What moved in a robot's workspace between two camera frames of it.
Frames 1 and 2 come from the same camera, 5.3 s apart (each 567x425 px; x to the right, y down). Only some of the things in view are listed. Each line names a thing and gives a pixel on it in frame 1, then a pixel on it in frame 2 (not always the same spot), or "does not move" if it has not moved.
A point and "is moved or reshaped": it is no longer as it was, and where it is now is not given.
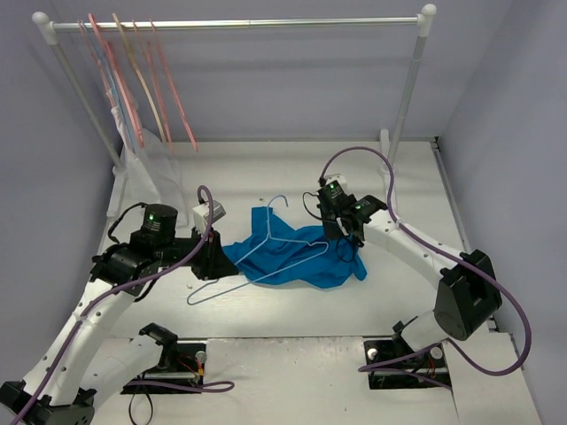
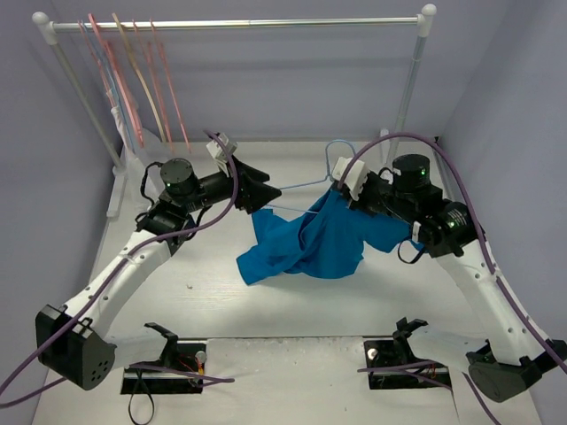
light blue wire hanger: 323,243 → 318,179
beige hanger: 141,78 does not move
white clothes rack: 49,28 does not move
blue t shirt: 281,251 is moved or reshaped
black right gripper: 336,233 → 355,203
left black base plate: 187,365 does not move
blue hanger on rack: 106,76 does not move
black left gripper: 206,258 → 241,189
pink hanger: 120,79 does not move
